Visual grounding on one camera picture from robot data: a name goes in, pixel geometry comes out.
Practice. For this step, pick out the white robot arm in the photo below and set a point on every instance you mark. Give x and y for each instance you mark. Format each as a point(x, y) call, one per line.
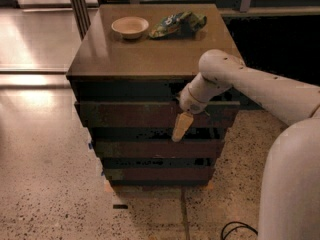
point(290, 192)

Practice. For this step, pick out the brown wooden drawer cabinet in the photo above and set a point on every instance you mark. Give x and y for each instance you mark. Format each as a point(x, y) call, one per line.
point(108, 68)

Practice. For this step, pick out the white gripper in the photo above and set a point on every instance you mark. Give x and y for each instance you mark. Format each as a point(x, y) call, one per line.
point(190, 104)

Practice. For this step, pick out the green chip bag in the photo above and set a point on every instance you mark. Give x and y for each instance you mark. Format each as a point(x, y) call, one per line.
point(180, 24)

